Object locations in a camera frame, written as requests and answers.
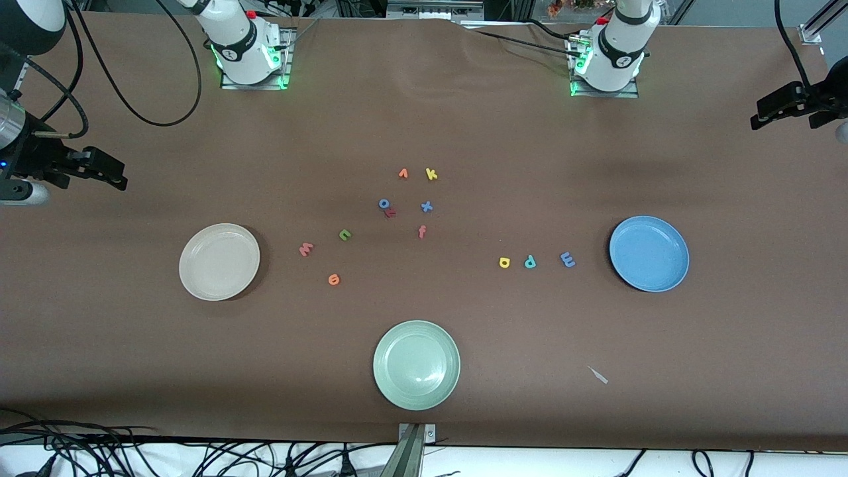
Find long black right arm cable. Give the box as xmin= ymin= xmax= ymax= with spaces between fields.
xmin=66 ymin=0 xmax=203 ymax=128

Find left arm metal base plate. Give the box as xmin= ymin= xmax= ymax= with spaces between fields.
xmin=568 ymin=36 xmax=640 ymax=99

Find beige brown plate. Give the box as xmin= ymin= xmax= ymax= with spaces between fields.
xmin=178 ymin=223 xmax=261 ymax=302

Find grey metal camera mount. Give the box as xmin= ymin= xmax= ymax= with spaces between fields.
xmin=380 ymin=423 xmax=438 ymax=477

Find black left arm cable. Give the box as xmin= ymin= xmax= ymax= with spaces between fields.
xmin=774 ymin=0 xmax=814 ymax=87

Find black cable on table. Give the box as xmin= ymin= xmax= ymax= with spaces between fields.
xmin=527 ymin=19 xmax=580 ymax=40
xmin=474 ymin=28 xmax=572 ymax=50

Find blue plate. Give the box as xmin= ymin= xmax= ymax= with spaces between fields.
xmin=609 ymin=215 xmax=690 ymax=293

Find aluminium frame profile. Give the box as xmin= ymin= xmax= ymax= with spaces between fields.
xmin=798 ymin=0 xmax=848 ymax=44

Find aluminium table edge rail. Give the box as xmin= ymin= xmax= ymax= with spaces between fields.
xmin=12 ymin=56 xmax=32 ymax=97

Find grey power strip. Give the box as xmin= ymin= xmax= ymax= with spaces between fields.
xmin=386 ymin=0 xmax=486 ymax=21

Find tangled black floor cables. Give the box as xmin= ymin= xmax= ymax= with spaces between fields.
xmin=0 ymin=407 xmax=398 ymax=477

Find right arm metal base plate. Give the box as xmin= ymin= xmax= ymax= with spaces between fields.
xmin=221 ymin=28 xmax=296 ymax=91

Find orange flowers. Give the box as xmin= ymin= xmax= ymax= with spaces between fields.
xmin=547 ymin=0 xmax=597 ymax=17

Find pale green plate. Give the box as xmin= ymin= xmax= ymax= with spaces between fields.
xmin=372 ymin=320 xmax=461 ymax=411

